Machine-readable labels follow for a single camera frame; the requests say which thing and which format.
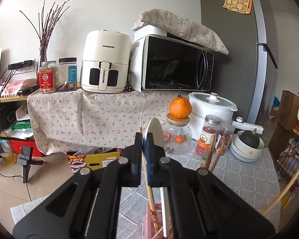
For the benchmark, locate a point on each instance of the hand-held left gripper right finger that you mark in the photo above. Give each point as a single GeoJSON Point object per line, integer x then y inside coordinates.
{"type": "Point", "coordinates": [149, 160]}

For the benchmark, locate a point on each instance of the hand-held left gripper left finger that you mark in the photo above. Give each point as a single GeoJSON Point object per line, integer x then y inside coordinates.
{"type": "Point", "coordinates": [138, 160]}

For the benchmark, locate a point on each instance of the white ceramic spoon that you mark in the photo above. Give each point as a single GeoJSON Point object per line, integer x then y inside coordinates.
{"type": "Point", "coordinates": [154, 130]}

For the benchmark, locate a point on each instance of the single wooden chopstick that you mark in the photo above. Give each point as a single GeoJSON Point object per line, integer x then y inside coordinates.
{"type": "Point", "coordinates": [282, 191]}
{"type": "Point", "coordinates": [153, 211]}

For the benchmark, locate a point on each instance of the pink perforated plastic basket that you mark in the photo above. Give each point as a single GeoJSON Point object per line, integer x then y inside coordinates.
{"type": "Point", "coordinates": [149, 222]}

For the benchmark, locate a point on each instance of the glass jar wooden lid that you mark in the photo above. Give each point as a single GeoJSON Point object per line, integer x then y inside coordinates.
{"type": "Point", "coordinates": [178, 139]}

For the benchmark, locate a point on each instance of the yellow cartoon cardboard box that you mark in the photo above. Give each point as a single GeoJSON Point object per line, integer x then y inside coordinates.
{"type": "Point", "coordinates": [99, 160]}

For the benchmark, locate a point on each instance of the jar of red berries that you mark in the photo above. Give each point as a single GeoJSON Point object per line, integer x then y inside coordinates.
{"type": "Point", "coordinates": [205, 139]}

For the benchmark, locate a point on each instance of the orange citrus fruit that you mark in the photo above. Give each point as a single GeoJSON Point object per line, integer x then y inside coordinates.
{"type": "Point", "coordinates": [180, 107]}

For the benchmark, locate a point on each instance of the floral beige cloth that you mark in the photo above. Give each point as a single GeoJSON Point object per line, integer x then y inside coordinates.
{"type": "Point", "coordinates": [89, 119]}

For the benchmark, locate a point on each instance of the black power plug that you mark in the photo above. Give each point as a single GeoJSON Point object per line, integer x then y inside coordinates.
{"type": "Point", "coordinates": [128, 88]}

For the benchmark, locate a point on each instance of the jar of dried fruit slices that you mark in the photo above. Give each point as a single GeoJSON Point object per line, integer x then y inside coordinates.
{"type": "Point", "coordinates": [225, 139]}

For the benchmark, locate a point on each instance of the white rice cooker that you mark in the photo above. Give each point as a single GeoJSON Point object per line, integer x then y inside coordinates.
{"type": "Point", "coordinates": [214, 109]}

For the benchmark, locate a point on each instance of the grey checked tablecloth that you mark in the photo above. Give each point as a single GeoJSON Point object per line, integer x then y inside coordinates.
{"type": "Point", "coordinates": [239, 179]}

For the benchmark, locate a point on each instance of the white floral bowl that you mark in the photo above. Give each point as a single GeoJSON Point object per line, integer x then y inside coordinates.
{"type": "Point", "coordinates": [246, 151]}

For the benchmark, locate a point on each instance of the black microwave oven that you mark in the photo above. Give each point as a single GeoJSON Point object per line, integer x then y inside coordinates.
{"type": "Point", "coordinates": [174, 64]}

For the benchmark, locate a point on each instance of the dark green pumpkin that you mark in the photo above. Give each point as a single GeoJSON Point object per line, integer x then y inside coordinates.
{"type": "Point", "coordinates": [249, 139]}

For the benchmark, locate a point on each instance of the white handheld appliance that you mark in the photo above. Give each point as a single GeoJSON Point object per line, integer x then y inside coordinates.
{"type": "Point", "coordinates": [246, 125]}

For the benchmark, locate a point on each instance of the cream air fryer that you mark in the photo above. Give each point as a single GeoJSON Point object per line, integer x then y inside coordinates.
{"type": "Point", "coordinates": [104, 59]}

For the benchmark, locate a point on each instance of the blue label plastic jar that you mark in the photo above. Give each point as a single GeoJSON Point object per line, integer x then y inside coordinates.
{"type": "Point", "coordinates": [68, 74]}

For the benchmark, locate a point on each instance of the red box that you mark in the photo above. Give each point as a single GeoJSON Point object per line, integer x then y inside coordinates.
{"type": "Point", "coordinates": [22, 147]}

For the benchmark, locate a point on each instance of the small green fruit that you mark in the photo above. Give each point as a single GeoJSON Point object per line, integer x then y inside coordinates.
{"type": "Point", "coordinates": [265, 144]}

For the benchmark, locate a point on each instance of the green and white bag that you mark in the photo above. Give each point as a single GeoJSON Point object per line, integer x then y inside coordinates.
{"type": "Point", "coordinates": [21, 129]}

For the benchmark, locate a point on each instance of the red label nut jar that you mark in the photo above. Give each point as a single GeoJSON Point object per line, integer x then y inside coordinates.
{"type": "Point", "coordinates": [48, 78]}

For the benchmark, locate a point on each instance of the white flat box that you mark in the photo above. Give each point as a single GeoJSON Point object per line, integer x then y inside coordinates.
{"type": "Point", "coordinates": [149, 32]}

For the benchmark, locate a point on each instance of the grey refrigerator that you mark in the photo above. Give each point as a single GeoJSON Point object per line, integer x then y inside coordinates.
{"type": "Point", "coordinates": [231, 54]}

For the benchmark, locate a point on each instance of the floral cushion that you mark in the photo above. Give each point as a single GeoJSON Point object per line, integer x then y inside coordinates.
{"type": "Point", "coordinates": [186, 27]}

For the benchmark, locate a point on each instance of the glass vase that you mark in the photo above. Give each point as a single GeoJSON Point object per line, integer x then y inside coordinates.
{"type": "Point", "coordinates": [43, 56]}

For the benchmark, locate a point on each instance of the pink packaged goods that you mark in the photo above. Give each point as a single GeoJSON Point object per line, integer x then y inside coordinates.
{"type": "Point", "coordinates": [17, 86]}

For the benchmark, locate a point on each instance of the brown cardboard box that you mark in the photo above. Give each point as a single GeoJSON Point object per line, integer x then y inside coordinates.
{"type": "Point", "coordinates": [287, 109]}

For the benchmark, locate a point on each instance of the wooden shelf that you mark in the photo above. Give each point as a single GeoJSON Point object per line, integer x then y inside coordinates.
{"type": "Point", "coordinates": [5, 98]}

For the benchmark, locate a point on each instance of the bunch of bare twigs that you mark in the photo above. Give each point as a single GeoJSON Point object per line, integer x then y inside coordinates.
{"type": "Point", "coordinates": [48, 25]}

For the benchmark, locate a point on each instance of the yellow paper sheet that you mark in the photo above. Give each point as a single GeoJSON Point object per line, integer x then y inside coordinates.
{"type": "Point", "coordinates": [237, 2]}

